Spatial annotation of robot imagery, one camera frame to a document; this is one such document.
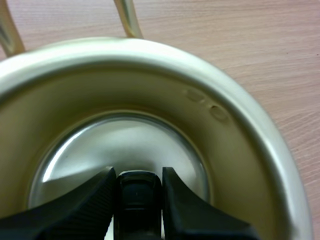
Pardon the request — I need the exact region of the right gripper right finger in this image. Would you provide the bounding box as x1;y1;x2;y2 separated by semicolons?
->
161;166;258;240

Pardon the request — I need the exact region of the small grey toy car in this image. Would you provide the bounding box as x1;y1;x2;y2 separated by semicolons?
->
113;170;167;240

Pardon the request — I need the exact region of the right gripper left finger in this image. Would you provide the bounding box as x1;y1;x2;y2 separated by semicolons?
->
0;166;117;240

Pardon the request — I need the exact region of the gold pot with two handles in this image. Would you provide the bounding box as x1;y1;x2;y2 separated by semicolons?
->
0;0;314;240

